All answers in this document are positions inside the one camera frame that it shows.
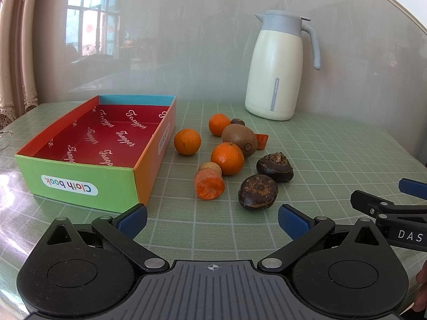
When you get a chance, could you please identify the dark water chestnut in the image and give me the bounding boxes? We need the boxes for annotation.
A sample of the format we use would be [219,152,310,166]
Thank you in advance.
[256,152,294,183]
[238,174,279,211]

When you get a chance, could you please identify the dark water chestnut front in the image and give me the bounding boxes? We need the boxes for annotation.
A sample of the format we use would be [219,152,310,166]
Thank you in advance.
[238,174,279,211]

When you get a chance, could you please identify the small orange carrot piece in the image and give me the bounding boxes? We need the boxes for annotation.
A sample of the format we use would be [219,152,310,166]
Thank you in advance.
[255,134,268,150]

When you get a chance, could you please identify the brown kiwi fruit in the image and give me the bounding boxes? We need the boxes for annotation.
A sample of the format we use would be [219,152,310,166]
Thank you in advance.
[222,123,258,158]

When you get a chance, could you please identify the tangerine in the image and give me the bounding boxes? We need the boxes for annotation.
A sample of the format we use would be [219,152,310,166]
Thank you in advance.
[211,142,245,175]
[208,113,231,137]
[174,129,201,156]

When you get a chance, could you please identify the tan longan fruit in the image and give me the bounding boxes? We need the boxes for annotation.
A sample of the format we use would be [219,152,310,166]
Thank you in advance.
[198,162,222,176]

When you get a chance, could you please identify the person's hand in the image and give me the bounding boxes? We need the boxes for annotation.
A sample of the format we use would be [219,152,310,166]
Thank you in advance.
[413,261,427,312]

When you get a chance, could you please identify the colourful cardboard box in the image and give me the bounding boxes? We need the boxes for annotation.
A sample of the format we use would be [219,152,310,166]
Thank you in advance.
[16,95,176,212]

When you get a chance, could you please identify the white thermos jug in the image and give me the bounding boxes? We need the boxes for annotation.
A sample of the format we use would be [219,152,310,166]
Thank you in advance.
[245,9,321,121]

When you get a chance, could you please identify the small brown chestnut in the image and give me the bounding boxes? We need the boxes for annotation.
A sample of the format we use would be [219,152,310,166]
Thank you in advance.
[230,118,245,126]

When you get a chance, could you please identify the beige lace curtain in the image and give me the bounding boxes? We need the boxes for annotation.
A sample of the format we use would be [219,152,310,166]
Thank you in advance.
[1,0,38,128]

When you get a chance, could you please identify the wire-rimmed eyeglasses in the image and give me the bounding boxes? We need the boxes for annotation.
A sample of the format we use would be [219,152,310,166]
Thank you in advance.
[0,130,13,151]

